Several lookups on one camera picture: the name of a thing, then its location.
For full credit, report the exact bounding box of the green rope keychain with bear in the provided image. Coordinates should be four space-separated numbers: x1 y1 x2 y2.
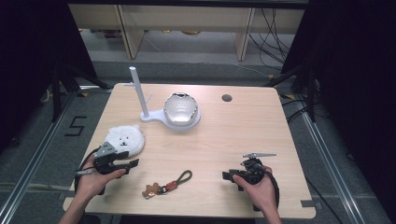
141 169 193 201

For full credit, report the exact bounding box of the person's left hand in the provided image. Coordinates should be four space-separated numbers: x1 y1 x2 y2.
74 155 127 202

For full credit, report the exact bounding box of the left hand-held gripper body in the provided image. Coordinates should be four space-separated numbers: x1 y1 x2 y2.
92 141 131 175

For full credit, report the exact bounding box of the bundle of black floor cables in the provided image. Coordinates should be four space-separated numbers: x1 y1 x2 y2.
247 7 297 70

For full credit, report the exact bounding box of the black curtain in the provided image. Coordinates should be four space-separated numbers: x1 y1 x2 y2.
281 0 396 216
0 0 98 153

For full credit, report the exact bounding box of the white bowl with silver rim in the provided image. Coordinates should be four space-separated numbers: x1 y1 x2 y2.
163 91 200 127

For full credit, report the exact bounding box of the person's right hand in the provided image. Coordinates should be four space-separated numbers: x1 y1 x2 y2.
233 165 280 216

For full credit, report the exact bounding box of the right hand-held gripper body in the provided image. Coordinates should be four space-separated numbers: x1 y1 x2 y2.
239 151 277 185

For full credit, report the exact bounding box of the white floor cable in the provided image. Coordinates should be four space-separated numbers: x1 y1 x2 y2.
229 62 273 78

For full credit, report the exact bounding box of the white plush bear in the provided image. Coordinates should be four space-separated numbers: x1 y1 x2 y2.
104 124 147 157

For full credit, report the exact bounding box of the left hand-held gripper black cable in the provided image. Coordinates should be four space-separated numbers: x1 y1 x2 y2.
73 147 101 195

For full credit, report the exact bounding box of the aluminium floor rail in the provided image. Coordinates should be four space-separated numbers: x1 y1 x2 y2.
0 91 78 224
291 92 366 224

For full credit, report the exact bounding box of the right hand-held gripper black cable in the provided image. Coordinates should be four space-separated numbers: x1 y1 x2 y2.
253 169 281 213

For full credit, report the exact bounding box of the white key stand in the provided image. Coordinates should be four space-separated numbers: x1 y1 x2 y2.
123 65 203 132

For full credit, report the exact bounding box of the black metal stand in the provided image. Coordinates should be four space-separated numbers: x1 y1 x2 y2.
50 61 112 123
264 63 318 123

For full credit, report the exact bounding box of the hand-held gripper black cable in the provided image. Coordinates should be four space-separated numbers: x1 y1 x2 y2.
253 169 281 213
73 147 101 195

